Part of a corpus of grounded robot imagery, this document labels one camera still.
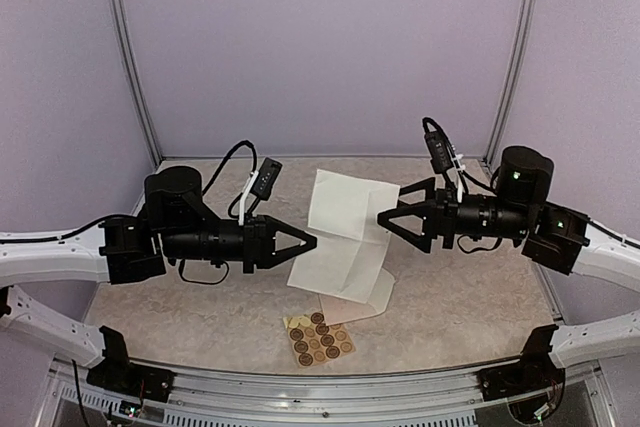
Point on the left aluminium frame post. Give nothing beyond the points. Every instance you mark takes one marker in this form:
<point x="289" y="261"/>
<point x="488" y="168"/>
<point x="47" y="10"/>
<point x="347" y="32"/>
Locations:
<point x="143" y="115"/>

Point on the cream letter with ornate border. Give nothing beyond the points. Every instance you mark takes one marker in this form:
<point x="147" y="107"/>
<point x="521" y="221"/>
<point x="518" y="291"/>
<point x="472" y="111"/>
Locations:
<point x="351" y="245"/>

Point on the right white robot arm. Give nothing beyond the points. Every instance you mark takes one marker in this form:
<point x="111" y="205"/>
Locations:
<point x="552" y="236"/>

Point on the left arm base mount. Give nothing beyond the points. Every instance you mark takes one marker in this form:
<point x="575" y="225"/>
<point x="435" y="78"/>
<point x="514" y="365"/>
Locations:
<point x="135" y="380"/>

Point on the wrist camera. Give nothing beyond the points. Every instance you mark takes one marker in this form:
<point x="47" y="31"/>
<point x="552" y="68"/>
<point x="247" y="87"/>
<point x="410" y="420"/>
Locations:
<point x="440" y="156"/>
<point x="266" y="178"/>

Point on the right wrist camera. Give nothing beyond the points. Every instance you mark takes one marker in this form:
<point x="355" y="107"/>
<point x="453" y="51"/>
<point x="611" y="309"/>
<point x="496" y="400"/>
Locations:
<point x="440" y="156"/>

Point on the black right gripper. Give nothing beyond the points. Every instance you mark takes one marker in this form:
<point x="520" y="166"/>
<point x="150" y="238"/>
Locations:
<point x="442" y="220"/>

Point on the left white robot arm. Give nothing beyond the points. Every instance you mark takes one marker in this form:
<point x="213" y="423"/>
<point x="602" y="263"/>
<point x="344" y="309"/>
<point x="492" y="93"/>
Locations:
<point x="173" y="227"/>

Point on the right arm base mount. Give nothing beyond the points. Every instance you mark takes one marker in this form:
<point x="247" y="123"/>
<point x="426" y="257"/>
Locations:
<point x="517" y="379"/>

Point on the pink envelope with cream flap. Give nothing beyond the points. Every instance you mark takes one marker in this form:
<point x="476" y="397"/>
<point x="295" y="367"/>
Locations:
<point x="339" y="311"/>

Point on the brown seal sticker sheet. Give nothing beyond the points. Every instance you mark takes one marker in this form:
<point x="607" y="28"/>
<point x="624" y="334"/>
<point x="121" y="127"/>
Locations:
<point x="314" y="342"/>

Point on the front aluminium rail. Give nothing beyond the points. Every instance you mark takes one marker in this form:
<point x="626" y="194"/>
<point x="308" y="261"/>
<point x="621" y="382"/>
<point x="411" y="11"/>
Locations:
<point x="207" y="397"/>

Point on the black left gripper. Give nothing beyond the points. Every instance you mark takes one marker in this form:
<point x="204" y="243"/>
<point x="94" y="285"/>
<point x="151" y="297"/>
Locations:
<point x="261" y="252"/>

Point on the right aluminium frame post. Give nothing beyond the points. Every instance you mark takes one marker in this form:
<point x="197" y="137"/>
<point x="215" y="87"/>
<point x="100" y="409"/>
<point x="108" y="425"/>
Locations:
<point x="506" y="99"/>

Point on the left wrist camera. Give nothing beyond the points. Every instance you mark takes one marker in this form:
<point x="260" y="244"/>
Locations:
<point x="266" y="178"/>

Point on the aluminium frame post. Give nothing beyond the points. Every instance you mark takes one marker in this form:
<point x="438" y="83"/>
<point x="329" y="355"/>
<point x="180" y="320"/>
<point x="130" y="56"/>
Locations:
<point x="143" y="115"/>
<point x="506" y="99"/>

